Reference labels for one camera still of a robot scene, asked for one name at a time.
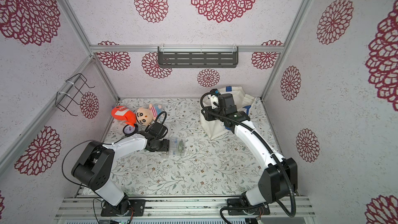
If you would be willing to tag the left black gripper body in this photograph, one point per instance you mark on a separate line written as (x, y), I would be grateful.
(162, 145)

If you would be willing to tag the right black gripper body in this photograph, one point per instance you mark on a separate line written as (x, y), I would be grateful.
(210, 112)

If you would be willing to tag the white canvas tote bag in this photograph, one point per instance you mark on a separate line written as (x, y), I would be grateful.
(215, 128)

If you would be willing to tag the clear compass box blue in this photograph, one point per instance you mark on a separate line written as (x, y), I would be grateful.
(173, 148)

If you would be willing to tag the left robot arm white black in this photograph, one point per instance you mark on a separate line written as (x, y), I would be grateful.
(94, 166)

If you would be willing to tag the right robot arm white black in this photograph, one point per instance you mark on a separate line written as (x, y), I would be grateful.
(278, 182)

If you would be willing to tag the cartoon boy plush doll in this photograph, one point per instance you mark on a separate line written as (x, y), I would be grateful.
(145, 116)

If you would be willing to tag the small black alarm clock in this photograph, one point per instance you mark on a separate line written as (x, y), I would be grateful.
(130, 130)

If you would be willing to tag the red plush toy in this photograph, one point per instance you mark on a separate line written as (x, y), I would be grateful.
(122, 113)

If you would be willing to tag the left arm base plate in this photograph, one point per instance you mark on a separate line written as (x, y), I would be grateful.
(131, 207)

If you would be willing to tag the grey wall shelf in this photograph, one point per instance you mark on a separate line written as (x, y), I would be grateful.
(200, 57)

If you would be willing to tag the aluminium front rail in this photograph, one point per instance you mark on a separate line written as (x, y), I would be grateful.
(176, 207)

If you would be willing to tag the black wire wall rack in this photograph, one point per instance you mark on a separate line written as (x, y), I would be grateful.
(64, 99)

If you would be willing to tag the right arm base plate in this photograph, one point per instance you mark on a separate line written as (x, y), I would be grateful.
(239, 206)

